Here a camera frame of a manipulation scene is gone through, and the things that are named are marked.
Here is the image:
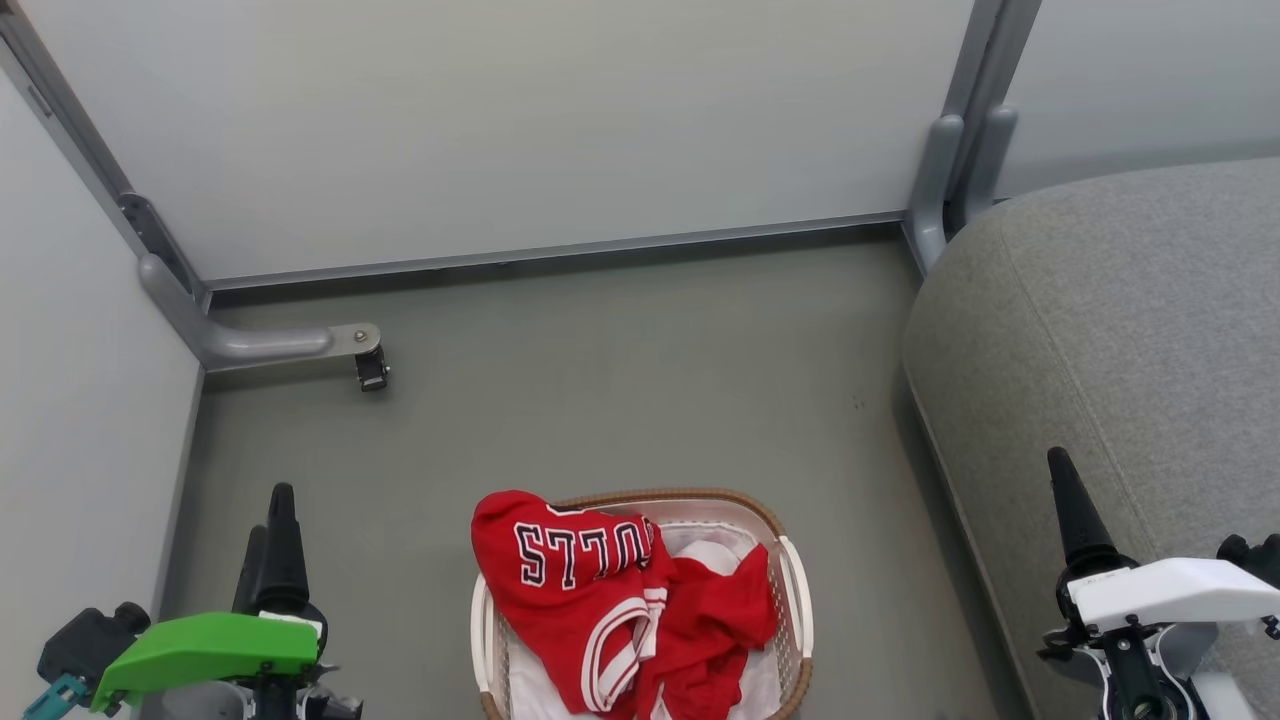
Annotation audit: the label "grey partition post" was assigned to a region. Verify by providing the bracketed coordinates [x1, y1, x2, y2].
[940, 0, 1043, 233]
[0, 0, 211, 301]

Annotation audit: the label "white wicker-rimmed laundry basket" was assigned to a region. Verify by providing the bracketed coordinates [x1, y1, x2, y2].
[470, 487, 815, 720]

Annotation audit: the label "grey partition foot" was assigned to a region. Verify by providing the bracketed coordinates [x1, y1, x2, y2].
[138, 255, 383, 373]
[905, 105, 1019, 276]

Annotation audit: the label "red Bulls jersey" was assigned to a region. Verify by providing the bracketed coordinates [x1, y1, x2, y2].
[471, 490, 673, 713]

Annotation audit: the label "black cable teal connector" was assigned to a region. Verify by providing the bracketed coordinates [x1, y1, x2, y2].
[22, 673, 89, 720]

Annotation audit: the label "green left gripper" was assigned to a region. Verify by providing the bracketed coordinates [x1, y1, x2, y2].
[90, 483, 363, 720]

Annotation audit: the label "red shorts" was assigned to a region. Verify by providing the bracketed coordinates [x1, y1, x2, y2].
[630, 545, 781, 720]

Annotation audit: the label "grey fabric sofa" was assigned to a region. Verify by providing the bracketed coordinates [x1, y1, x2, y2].
[902, 157, 1280, 720]

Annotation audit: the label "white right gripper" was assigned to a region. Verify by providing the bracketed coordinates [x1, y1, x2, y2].
[1038, 447, 1280, 720]

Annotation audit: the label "white cloth garment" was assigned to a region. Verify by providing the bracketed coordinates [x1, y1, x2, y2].
[508, 522, 786, 720]

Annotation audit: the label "aluminium partition bottom rail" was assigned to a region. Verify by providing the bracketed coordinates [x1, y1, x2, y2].
[205, 212, 906, 293]

